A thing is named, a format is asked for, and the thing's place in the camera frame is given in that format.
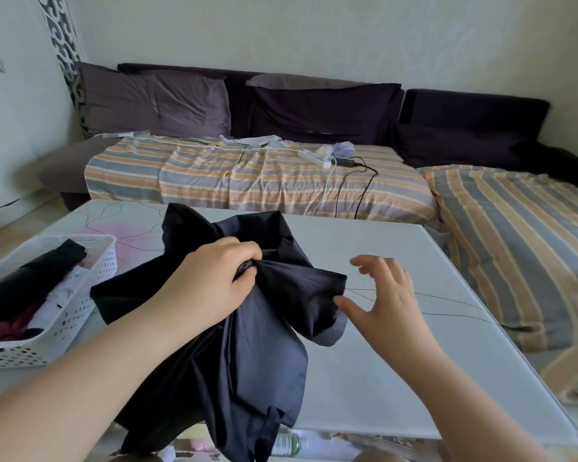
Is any person's left hand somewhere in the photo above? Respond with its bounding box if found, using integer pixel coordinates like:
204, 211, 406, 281
155, 237, 264, 335

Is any person's right hand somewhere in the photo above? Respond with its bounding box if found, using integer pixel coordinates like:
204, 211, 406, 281
334, 255, 445, 377

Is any dark navy garment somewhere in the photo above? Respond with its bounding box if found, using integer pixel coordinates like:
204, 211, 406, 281
91, 203, 349, 462

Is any person's right forearm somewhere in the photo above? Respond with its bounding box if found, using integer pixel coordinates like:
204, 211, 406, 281
390, 348, 566, 462

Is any person's left forearm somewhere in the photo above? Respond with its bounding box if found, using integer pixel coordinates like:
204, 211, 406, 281
0, 303, 186, 462

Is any wide striped bed sheet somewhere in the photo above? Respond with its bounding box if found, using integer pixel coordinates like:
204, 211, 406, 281
84, 135, 440, 225

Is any white power strip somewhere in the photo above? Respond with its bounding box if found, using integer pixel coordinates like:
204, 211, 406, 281
296, 149, 333, 169

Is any white crumpled cloth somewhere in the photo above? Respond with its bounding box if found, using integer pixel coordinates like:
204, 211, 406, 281
218, 134, 286, 150

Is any green label bottle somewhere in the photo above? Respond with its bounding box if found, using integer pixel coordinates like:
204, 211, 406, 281
275, 427, 310, 459

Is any dark purple pillow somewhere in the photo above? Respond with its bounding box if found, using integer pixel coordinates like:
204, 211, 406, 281
247, 83, 405, 147

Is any white perforated plastic basket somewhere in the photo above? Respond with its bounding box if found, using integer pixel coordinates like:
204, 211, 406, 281
0, 234, 118, 371

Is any white folded cloth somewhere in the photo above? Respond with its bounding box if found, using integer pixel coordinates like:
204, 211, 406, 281
26, 267, 93, 332

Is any grey-purple pillow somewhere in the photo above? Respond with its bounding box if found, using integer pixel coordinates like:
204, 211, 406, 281
78, 62, 232, 139

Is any flat grey pillow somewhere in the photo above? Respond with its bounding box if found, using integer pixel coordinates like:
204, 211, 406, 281
245, 73, 369, 91

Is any dark purple sofa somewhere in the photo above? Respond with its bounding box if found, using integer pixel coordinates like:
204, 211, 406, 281
38, 62, 578, 361

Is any dark purple back cushion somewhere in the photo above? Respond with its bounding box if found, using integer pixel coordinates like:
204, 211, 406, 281
396, 88, 552, 170

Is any black folded cloth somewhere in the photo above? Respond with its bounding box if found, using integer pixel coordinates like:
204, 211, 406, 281
0, 239, 88, 327

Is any pink folded cloth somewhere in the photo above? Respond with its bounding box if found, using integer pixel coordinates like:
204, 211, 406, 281
0, 317, 34, 344

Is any white wardrobe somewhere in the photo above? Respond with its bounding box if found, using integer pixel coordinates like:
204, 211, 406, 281
0, 0, 85, 239

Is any black and white patterned panel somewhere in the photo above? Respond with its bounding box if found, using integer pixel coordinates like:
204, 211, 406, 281
36, 0, 91, 138

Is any black cable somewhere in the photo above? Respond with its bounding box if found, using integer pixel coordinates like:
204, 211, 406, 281
335, 158, 380, 220

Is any white cable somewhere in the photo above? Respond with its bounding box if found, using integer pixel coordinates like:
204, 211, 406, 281
312, 164, 337, 218

